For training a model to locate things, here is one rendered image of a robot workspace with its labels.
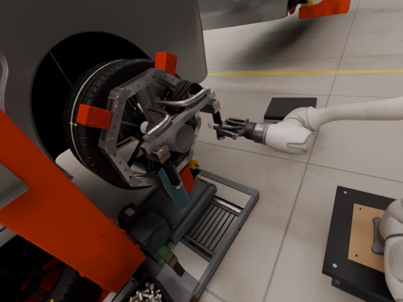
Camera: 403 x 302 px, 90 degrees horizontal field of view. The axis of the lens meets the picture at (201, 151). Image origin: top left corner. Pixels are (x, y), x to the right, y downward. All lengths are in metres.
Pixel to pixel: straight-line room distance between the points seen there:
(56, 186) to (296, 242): 1.31
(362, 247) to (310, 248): 0.36
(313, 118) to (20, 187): 0.93
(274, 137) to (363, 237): 0.67
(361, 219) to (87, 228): 1.19
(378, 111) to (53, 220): 0.94
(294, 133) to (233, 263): 0.94
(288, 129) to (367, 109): 0.23
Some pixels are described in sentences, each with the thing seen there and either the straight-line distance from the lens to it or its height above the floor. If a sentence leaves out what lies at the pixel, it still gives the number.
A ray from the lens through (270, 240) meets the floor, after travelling 1.49.
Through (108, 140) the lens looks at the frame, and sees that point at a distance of 0.85.
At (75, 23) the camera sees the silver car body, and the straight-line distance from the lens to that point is 1.20.
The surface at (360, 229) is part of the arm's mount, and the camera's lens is 1.27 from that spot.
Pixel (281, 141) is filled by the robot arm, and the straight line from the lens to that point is 0.79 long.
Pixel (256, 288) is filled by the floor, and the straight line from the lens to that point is 1.40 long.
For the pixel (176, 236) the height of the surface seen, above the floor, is 0.16.
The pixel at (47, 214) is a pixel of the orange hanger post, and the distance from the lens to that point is 0.68.
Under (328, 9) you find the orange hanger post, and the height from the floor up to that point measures 0.59.
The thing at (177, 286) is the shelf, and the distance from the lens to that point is 0.99.
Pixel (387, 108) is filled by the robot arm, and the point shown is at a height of 0.98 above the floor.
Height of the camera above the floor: 1.35
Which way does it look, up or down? 39 degrees down
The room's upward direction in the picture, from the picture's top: 17 degrees counter-clockwise
